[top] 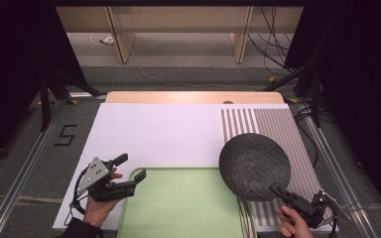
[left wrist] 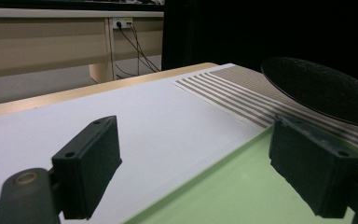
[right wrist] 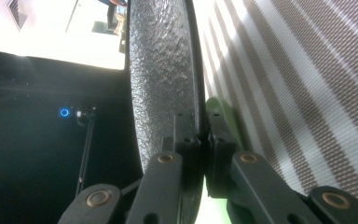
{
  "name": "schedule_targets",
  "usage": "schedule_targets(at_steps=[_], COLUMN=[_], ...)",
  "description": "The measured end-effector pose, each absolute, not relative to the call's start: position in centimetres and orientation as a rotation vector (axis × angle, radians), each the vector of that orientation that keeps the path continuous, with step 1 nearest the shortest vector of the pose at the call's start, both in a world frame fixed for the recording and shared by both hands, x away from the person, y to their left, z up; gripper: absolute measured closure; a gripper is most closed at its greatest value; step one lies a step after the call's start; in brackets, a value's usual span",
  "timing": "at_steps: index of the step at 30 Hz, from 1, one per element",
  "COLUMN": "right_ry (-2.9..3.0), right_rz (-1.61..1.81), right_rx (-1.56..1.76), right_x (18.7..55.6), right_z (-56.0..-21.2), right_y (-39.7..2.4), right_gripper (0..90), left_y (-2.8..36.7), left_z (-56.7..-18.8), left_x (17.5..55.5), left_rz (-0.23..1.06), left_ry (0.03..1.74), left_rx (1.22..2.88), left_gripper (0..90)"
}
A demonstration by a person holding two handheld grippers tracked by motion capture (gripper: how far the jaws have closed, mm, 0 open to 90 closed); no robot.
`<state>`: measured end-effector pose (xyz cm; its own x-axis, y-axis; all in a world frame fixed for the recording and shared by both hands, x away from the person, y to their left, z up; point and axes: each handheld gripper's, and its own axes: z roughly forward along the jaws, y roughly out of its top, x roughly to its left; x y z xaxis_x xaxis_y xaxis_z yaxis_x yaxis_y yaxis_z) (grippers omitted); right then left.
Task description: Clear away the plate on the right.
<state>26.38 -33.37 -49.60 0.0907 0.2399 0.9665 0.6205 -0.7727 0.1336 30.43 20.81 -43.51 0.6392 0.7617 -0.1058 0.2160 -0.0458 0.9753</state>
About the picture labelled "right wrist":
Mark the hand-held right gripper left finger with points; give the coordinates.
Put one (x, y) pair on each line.
(167, 186)

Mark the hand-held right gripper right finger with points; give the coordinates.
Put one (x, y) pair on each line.
(251, 186)

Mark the black textured plate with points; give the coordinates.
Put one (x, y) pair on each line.
(161, 62)

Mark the striped placemat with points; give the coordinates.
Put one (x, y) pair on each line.
(292, 77)

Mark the grey vent grille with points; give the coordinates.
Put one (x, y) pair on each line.
(17, 14)

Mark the thin black camera stand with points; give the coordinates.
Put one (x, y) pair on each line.
(87, 149)

